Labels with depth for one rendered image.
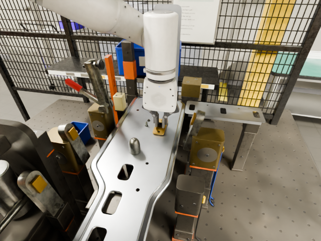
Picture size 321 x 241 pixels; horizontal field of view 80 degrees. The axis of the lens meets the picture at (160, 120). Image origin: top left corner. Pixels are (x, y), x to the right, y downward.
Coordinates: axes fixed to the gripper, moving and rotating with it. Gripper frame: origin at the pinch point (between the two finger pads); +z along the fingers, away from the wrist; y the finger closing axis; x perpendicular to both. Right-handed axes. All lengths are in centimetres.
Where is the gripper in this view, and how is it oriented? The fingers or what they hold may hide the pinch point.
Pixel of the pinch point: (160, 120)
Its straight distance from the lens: 63.6
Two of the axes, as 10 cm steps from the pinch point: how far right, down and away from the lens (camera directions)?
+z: 0.0, 8.1, 5.9
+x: 2.1, -5.7, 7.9
